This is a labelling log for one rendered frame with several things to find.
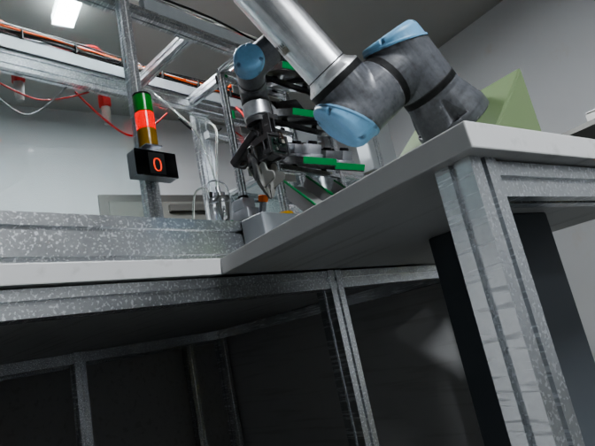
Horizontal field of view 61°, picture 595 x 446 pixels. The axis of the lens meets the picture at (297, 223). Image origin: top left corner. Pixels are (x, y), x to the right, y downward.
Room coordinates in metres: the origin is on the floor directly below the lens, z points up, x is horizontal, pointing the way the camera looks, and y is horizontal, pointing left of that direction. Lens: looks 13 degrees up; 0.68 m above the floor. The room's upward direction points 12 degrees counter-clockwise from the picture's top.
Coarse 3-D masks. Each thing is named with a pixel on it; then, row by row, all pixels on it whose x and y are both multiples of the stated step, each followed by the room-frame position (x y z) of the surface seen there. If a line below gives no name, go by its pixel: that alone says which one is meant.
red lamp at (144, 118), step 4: (136, 112) 1.22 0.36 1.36; (140, 112) 1.22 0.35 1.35; (144, 112) 1.22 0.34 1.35; (148, 112) 1.23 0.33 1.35; (152, 112) 1.24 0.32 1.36; (136, 116) 1.22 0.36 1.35; (140, 116) 1.22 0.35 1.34; (144, 116) 1.22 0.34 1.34; (148, 116) 1.22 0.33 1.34; (152, 116) 1.24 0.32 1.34; (136, 120) 1.23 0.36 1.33; (140, 120) 1.22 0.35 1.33; (144, 120) 1.22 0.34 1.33; (148, 120) 1.22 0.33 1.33; (152, 120) 1.23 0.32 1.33; (136, 124) 1.23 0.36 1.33; (140, 124) 1.22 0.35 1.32; (144, 124) 1.22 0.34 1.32; (148, 124) 1.22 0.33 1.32; (152, 124) 1.23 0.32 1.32; (136, 128) 1.23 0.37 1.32
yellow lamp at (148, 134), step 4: (140, 128) 1.22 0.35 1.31; (144, 128) 1.22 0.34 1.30; (148, 128) 1.22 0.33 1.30; (152, 128) 1.23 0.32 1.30; (140, 132) 1.22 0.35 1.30; (144, 132) 1.22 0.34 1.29; (148, 132) 1.22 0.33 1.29; (152, 132) 1.23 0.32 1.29; (156, 132) 1.24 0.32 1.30; (140, 136) 1.22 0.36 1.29; (144, 136) 1.22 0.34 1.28; (148, 136) 1.22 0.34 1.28; (152, 136) 1.23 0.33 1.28; (156, 136) 1.24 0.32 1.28; (140, 140) 1.22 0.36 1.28; (144, 140) 1.22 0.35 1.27; (148, 140) 1.22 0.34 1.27; (152, 140) 1.23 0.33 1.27; (156, 140) 1.24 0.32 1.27; (140, 144) 1.23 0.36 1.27
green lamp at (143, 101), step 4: (136, 96) 1.22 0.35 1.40; (140, 96) 1.22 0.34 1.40; (144, 96) 1.22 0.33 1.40; (148, 96) 1.23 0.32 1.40; (136, 100) 1.22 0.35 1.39; (140, 100) 1.22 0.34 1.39; (144, 100) 1.22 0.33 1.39; (148, 100) 1.23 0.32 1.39; (136, 104) 1.22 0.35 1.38; (140, 104) 1.22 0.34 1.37; (144, 104) 1.22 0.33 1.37; (148, 104) 1.23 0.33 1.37; (136, 108) 1.22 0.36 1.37; (140, 108) 1.22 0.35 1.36; (144, 108) 1.22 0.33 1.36; (148, 108) 1.23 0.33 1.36; (152, 108) 1.25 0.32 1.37
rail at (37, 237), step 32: (0, 224) 0.70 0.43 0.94; (32, 224) 0.73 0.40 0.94; (64, 224) 0.77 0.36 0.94; (96, 224) 0.81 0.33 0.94; (128, 224) 0.85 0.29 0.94; (160, 224) 0.90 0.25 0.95; (192, 224) 0.95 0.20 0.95; (224, 224) 1.02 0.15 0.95; (0, 256) 0.70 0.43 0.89; (32, 256) 0.73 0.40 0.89; (64, 256) 0.76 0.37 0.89; (96, 256) 0.81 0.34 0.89; (128, 256) 0.85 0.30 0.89; (160, 256) 0.90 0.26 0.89; (192, 256) 0.95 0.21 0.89; (224, 256) 1.01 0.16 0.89
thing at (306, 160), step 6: (288, 156) 1.47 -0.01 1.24; (294, 156) 1.44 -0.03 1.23; (282, 162) 1.49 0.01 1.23; (288, 162) 1.47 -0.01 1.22; (294, 162) 1.45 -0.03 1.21; (300, 162) 1.43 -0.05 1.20; (306, 162) 1.42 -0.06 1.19; (312, 162) 1.43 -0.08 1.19; (318, 162) 1.45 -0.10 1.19; (324, 162) 1.46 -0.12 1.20; (330, 162) 1.48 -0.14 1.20
